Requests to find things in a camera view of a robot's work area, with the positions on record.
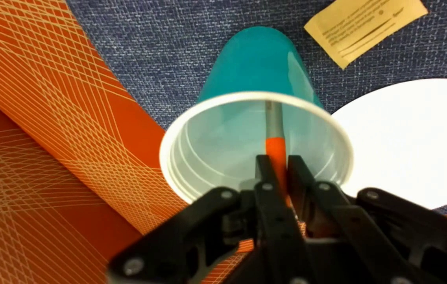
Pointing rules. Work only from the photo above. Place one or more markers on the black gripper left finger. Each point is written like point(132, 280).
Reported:
point(264, 226)

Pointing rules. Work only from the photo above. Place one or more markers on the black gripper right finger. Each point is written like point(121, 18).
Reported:
point(390, 231)

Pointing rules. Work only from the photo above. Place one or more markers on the orange and white marker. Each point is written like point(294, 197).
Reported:
point(275, 151)

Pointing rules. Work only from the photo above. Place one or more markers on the white round plate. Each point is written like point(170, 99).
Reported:
point(406, 143)

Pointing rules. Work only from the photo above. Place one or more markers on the teal plastic cup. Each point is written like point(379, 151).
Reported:
point(255, 64)

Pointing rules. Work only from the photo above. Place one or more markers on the navy blue cloth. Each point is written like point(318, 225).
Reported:
point(154, 53)

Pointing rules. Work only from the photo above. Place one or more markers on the orange patterned cloth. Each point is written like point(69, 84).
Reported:
point(35, 159)

